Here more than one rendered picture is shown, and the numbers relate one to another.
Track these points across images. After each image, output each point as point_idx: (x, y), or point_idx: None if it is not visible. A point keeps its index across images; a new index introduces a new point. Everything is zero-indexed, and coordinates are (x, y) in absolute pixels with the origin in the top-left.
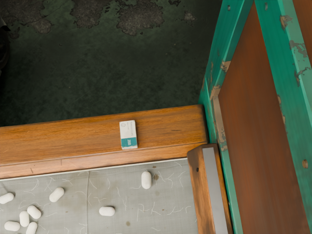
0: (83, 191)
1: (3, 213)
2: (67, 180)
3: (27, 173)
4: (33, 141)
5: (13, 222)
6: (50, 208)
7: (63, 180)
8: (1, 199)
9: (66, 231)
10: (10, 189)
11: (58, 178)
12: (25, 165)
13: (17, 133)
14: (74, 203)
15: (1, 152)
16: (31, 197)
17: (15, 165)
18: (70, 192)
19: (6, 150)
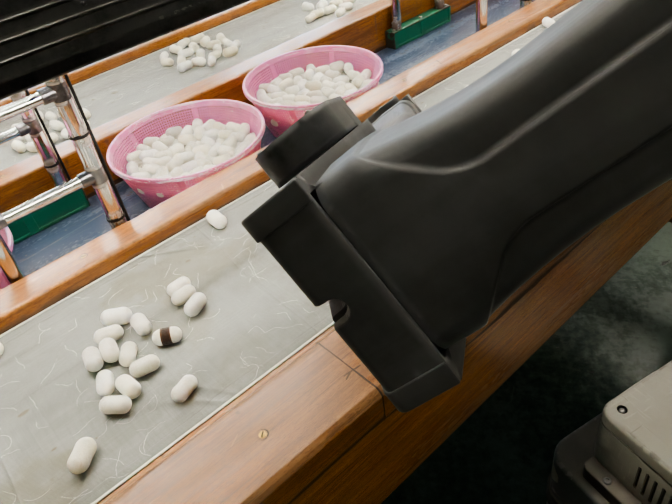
0: (30, 501)
1: (178, 373)
2: (77, 496)
3: (172, 447)
4: (185, 498)
5: (143, 369)
6: (92, 433)
7: (86, 491)
8: (186, 377)
9: (40, 424)
10: (192, 407)
11: (101, 488)
12: (174, 449)
13: (235, 487)
14: (44, 471)
15: (242, 432)
16: (142, 423)
17: (195, 435)
18: (61, 482)
19: (233, 442)
